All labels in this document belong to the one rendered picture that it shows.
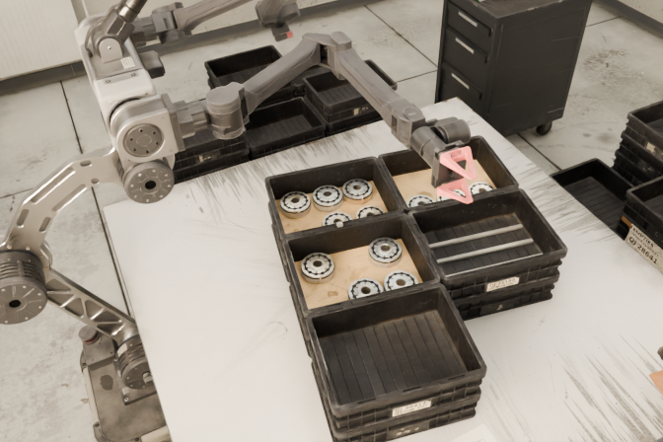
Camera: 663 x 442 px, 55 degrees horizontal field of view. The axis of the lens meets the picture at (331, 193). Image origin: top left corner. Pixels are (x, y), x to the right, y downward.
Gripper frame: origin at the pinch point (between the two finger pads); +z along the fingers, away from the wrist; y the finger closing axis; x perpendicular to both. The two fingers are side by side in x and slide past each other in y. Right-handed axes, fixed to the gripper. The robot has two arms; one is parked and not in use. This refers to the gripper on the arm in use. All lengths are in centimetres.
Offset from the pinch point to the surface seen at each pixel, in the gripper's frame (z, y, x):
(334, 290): -36, 62, 15
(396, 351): -9, 63, 9
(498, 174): -54, 55, -55
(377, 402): 7, 53, 23
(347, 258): -46, 62, 6
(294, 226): -67, 62, 16
